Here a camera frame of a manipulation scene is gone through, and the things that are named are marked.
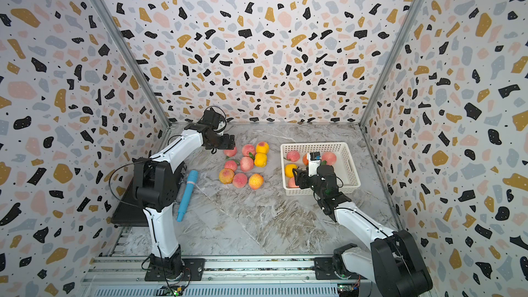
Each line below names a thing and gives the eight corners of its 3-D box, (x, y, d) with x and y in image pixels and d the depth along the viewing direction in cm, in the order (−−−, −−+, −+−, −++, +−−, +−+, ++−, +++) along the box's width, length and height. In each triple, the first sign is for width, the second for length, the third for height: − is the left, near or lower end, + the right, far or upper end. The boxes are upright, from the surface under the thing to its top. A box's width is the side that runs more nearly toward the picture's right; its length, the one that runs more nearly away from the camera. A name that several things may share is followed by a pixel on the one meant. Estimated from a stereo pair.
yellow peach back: (254, 154, 111) (253, 147, 106) (262, 147, 114) (261, 139, 109) (262, 159, 109) (261, 152, 104) (269, 151, 112) (269, 144, 107)
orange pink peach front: (247, 186, 97) (246, 181, 93) (254, 176, 100) (253, 171, 97) (258, 191, 95) (258, 187, 92) (265, 181, 99) (264, 176, 95)
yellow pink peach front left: (220, 184, 98) (217, 178, 94) (222, 173, 102) (220, 168, 98) (233, 184, 98) (232, 179, 94) (235, 173, 102) (233, 168, 98)
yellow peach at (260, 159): (255, 168, 104) (254, 162, 100) (256, 158, 107) (255, 152, 104) (266, 168, 104) (266, 162, 100) (267, 158, 108) (266, 152, 104)
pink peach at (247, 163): (241, 172, 101) (239, 166, 97) (242, 162, 105) (241, 156, 101) (252, 172, 101) (251, 166, 97) (253, 162, 105) (252, 156, 101)
